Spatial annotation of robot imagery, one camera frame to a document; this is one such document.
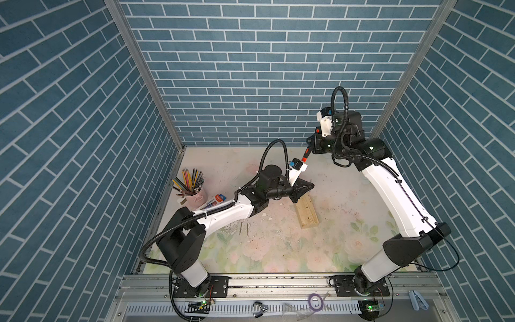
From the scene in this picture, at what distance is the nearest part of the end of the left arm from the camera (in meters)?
0.67

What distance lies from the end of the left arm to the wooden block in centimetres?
22

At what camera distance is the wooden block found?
2.90 ft
